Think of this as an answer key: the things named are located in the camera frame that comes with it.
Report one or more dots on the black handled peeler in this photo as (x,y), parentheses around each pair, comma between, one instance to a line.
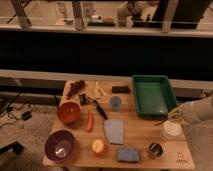
(98,108)

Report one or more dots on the black rectangular block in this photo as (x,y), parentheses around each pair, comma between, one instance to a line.
(121,89)

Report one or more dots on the gloved hand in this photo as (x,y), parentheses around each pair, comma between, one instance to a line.
(176,115)

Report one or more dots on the small black clip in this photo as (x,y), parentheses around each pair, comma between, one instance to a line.
(82,98)

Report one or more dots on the peeled banana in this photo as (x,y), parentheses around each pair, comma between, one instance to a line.
(99,91)

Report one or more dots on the black power adapter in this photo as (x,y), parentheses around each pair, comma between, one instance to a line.
(26,115)

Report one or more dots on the small blue cup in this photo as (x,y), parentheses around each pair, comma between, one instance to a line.
(115,103)

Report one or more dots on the bunch of dark grapes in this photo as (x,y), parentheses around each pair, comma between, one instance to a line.
(75,88)

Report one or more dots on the dark metal can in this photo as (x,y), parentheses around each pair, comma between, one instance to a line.
(155,150)

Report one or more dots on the green plastic tray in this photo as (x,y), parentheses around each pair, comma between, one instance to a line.
(154,96)

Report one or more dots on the peach fruit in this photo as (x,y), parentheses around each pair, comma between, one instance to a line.
(98,147)

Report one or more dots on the blue sponge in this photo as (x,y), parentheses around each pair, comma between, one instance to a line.
(130,155)

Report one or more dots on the grey blue cloth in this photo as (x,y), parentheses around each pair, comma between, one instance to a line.
(114,131)

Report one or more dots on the white paper cup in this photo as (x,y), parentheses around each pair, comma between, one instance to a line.
(170,130)

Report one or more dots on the orange bowl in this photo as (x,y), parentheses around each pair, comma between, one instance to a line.
(68,113)

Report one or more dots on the purple bowl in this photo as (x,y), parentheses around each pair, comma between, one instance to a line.
(59,145)

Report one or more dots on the orange carrot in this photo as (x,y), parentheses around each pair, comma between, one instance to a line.
(90,122)

